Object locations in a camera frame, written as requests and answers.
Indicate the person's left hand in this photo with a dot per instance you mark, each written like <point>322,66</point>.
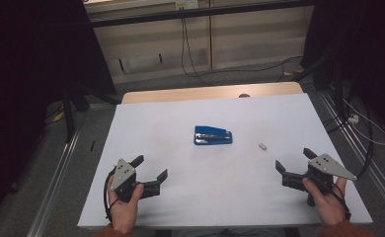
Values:
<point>124,210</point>

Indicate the person's right hand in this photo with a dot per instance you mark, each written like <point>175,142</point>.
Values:
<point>327,204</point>

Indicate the dark table grommet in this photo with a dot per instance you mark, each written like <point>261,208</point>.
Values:
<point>244,95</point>

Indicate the white power plug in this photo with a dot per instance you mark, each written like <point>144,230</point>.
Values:
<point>353,118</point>

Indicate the black metal stand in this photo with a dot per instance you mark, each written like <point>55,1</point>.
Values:
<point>69,115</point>
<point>337,85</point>

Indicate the black curtain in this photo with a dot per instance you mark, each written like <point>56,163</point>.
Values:
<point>22,65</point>
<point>361,49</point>

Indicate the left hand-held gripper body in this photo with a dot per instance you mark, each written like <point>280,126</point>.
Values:
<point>123,174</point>

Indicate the black horizontal bar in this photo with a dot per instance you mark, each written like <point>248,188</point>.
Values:
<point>197,13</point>

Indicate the aluminium floor rail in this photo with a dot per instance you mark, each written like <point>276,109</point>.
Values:
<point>54,187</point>
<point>378,179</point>

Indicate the white wall outlet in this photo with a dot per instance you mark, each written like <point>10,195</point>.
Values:
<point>187,4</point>

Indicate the blue stapler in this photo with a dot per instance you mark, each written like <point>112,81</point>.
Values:
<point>213,136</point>

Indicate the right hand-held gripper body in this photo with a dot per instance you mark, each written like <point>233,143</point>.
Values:
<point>327,166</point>

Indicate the yellow floor tape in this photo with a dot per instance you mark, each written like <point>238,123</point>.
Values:
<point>294,72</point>
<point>58,116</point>

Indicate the small grey staple strip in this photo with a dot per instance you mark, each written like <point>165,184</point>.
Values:
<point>262,146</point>

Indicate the white table cover sheet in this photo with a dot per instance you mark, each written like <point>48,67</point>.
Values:
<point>213,194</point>

